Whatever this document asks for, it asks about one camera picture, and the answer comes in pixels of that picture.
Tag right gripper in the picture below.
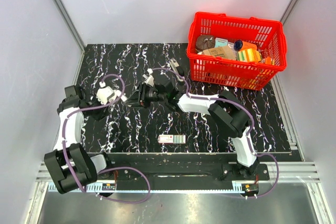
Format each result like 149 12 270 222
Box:
124 82 167 110

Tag brown cardboard box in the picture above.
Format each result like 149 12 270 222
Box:
202 46 237 60

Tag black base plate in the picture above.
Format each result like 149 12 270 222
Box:
107 153 270 181

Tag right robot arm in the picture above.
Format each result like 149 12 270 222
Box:
125 76 259 180

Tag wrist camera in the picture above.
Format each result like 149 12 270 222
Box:
96 82 127 105
142 68 154 88

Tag staple box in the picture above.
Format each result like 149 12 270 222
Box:
158 134 186 144

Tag red plastic basket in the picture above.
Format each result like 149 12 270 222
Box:
186 12 287 90

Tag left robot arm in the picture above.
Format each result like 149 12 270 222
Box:
44 84 116 194

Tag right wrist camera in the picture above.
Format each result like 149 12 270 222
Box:
142 68 154 88

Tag orange bottle blue cap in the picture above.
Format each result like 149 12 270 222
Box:
234 40 258 51

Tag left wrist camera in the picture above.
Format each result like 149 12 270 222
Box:
96 82 127 105

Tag green yellow box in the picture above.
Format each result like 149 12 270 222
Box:
237 48 262 62

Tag brown round package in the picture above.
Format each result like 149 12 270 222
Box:
195 35 215 51

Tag white black stapler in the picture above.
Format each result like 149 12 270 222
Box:
170 58 184 82

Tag teal white card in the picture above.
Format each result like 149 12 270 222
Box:
215 37 228 48

